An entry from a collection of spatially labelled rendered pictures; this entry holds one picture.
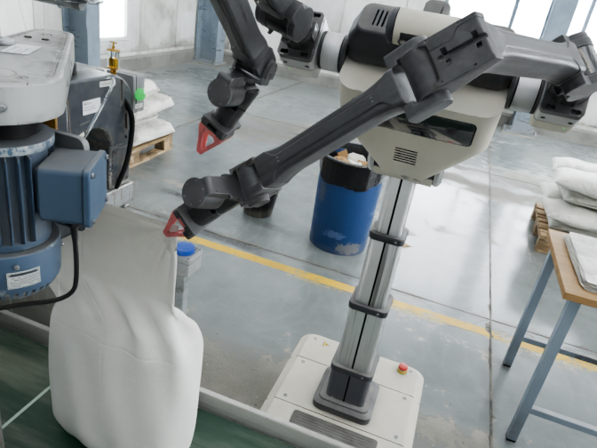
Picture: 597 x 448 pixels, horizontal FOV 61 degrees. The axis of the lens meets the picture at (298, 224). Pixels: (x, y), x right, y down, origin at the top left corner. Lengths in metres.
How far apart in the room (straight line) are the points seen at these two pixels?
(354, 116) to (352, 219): 2.46
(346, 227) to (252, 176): 2.36
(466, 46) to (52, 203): 0.62
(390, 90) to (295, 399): 1.33
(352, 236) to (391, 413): 1.62
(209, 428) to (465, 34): 1.26
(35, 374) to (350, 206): 2.08
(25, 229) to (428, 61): 0.63
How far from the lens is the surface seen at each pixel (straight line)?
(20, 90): 0.74
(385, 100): 0.81
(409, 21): 1.08
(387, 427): 1.92
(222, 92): 1.08
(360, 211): 3.27
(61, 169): 0.78
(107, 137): 1.25
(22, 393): 1.77
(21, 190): 0.80
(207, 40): 9.82
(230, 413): 1.67
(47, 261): 0.87
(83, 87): 1.16
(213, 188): 0.94
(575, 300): 2.07
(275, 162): 0.92
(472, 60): 0.77
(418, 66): 0.79
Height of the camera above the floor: 1.59
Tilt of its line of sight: 25 degrees down
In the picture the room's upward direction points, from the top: 10 degrees clockwise
